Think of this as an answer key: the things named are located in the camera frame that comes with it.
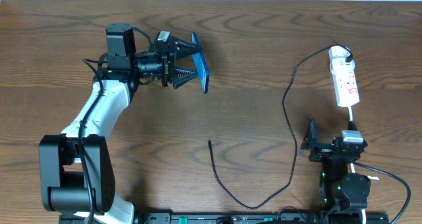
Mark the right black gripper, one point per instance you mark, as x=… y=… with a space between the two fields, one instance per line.
x=322 y=147

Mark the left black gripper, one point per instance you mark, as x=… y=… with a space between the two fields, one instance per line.
x=165 y=63

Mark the blue Galaxy smartphone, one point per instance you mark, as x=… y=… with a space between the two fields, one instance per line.
x=202 y=70

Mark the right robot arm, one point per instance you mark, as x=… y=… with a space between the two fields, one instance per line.
x=345 y=191

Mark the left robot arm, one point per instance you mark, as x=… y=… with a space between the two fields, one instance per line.
x=76 y=173

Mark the white power strip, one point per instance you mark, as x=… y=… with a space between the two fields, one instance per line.
x=342 y=68

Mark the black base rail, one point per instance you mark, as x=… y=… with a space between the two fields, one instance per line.
x=286 y=217

